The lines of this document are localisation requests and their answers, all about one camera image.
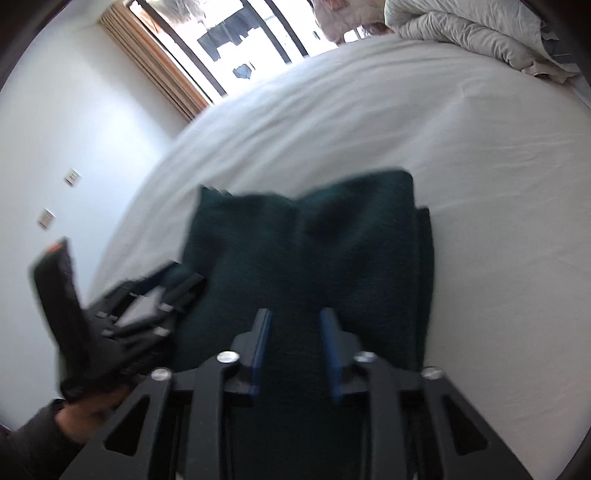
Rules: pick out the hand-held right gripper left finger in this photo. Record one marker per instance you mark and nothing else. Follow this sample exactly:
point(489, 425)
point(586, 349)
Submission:
point(261, 341)

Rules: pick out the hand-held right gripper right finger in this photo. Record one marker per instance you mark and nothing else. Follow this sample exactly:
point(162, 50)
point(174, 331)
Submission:
point(329, 350)

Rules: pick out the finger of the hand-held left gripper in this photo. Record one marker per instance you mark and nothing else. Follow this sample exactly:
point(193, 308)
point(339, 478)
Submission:
point(180, 284)
point(147, 330)

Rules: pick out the dark green garment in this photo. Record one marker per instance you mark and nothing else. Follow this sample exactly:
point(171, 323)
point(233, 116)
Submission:
point(323, 240)

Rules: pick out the person's left forearm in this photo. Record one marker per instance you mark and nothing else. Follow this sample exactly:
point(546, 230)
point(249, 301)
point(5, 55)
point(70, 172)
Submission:
point(32, 443)

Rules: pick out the person's left hand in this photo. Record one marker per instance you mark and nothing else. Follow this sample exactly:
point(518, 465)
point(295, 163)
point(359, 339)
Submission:
point(92, 410)

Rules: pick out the bed with white sheet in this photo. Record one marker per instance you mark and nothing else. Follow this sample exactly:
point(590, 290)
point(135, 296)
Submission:
point(485, 194)

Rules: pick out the small dark hanging laundry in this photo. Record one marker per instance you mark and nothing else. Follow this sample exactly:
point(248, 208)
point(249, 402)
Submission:
point(242, 72)

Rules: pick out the tan curtain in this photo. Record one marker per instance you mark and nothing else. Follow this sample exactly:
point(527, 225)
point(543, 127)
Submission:
point(154, 62)

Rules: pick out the glass balcony door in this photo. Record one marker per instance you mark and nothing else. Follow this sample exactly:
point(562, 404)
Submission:
point(258, 37)

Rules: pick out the crumpled grey-white duvet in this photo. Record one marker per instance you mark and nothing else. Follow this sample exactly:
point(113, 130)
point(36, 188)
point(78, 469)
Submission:
point(461, 32)

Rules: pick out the wall switch plate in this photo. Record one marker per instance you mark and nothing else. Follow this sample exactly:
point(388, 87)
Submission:
point(72, 177)
point(46, 218)

